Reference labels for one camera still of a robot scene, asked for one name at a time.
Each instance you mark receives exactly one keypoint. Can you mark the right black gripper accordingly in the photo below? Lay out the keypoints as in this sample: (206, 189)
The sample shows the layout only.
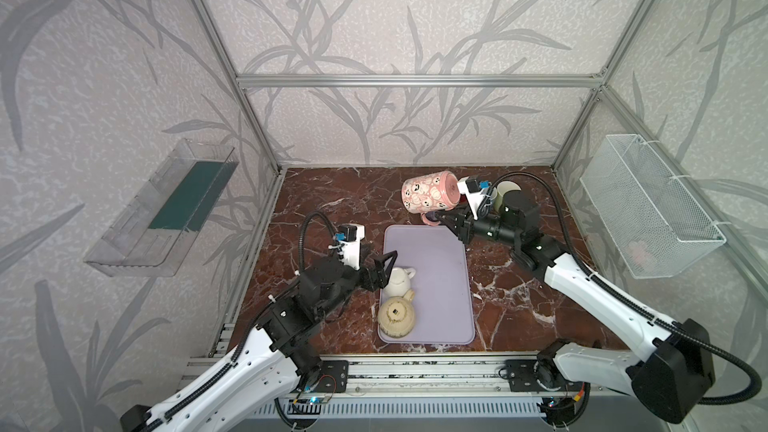
(462, 228)

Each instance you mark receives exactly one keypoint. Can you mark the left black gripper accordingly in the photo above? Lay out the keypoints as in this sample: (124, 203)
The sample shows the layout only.
(369, 273)

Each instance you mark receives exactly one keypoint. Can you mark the white mug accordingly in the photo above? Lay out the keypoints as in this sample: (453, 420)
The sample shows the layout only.
(399, 281)

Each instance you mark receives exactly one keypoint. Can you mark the beige stoneware mug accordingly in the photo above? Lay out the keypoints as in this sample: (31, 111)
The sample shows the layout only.
(396, 316)

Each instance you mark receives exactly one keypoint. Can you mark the light green mug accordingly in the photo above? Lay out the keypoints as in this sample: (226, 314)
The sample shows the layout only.
(501, 189)

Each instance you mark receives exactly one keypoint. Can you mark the pink patterned mug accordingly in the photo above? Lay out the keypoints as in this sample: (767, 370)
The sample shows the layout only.
(428, 194)

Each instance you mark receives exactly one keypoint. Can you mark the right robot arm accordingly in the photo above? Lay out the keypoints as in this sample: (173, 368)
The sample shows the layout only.
(667, 374)

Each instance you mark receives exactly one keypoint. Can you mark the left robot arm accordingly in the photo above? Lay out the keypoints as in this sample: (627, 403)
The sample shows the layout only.
(273, 359)

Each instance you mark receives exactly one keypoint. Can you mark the lavender plastic tray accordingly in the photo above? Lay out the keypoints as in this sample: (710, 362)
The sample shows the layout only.
(442, 305)

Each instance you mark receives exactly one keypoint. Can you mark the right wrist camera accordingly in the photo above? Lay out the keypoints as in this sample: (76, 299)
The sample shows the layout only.
(479, 195)

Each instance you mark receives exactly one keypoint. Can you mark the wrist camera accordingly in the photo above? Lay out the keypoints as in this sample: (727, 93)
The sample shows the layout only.
(348, 239)
(479, 195)

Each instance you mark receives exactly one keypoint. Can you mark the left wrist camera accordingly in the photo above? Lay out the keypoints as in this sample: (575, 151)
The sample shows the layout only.
(348, 239)

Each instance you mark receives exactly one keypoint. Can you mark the aluminium front rail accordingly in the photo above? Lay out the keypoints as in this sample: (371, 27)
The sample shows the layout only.
(468, 374)

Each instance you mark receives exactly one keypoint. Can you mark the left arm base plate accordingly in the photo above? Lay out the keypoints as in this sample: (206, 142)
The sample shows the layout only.
(331, 378)

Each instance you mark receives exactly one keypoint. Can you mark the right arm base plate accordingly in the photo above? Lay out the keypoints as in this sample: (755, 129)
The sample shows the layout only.
(530, 375)

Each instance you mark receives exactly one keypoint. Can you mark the white wire mesh basket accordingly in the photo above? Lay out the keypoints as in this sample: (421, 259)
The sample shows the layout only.
(657, 225)

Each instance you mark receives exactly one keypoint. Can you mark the aluminium cage frame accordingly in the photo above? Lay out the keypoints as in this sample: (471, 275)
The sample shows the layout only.
(598, 83)

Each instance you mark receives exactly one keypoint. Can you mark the clear plastic wall bin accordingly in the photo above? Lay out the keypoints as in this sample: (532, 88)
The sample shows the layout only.
(157, 229)

